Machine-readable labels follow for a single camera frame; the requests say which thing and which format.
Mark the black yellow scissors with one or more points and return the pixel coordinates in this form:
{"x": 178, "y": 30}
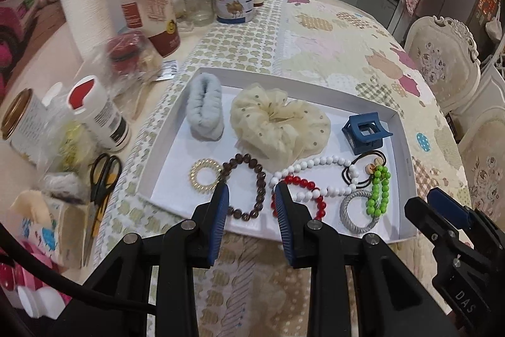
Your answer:
{"x": 100, "y": 179}

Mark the tissue box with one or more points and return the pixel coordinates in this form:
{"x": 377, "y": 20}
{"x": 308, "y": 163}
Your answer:
{"x": 59, "y": 230}

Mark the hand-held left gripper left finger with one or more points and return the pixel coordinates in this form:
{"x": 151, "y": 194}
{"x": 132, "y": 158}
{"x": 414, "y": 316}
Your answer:
{"x": 219, "y": 228}

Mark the white pill bottle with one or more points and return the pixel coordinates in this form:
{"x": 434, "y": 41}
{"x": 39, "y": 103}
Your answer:
{"x": 43, "y": 303}

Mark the white shallow tray box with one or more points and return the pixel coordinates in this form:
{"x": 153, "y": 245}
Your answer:
{"x": 173, "y": 163}

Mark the cream carved dining chair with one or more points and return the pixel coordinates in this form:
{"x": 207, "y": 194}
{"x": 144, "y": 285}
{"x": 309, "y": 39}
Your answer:
{"x": 438, "y": 60}
{"x": 483, "y": 159}

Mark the small empty glass jar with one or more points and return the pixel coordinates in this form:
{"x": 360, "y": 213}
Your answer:
{"x": 199, "y": 7}

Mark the red item in plastic wrap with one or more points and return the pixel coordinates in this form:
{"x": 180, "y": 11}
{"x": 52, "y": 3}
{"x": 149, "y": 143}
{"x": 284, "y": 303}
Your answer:
{"x": 124, "y": 48}

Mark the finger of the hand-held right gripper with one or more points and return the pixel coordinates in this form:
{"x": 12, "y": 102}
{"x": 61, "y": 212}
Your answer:
{"x": 449, "y": 204}
{"x": 422, "y": 214}

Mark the clear bag yellow contents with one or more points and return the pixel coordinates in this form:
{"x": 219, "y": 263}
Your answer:
{"x": 75, "y": 143}

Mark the grey furry item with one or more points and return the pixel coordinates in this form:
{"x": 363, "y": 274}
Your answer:
{"x": 63, "y": 185}

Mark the silver blister pack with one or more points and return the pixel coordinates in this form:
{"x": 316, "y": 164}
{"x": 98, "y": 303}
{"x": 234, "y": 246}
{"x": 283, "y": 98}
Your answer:
{"x": 169, "y": 69}

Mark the white paper towel roll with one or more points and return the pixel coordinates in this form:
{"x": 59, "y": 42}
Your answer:
{"x": 86, "y": 13}

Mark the grey fluffy scrunchie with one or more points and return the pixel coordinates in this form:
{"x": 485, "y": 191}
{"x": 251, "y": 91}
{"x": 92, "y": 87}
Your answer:
{"x": 205, "y": 112}

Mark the white tin gold lid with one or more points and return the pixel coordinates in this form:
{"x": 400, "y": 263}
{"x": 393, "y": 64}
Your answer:
{"x": 23, "y": 123}

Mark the pink bottle red lid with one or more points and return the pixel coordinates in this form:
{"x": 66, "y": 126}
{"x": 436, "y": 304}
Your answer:
{"x": 19, "y": 277}

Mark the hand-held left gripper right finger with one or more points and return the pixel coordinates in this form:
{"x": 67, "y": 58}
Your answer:
{"x": 283, "y": 228}

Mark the blue hair claw clip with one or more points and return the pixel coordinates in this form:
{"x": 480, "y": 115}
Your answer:
{"x": 365, "y": 133}

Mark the cream dotted tulle scrunchie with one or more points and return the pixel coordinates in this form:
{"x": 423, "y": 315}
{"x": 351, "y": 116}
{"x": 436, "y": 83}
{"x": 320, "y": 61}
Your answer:
{"x": 260, "y": 131}

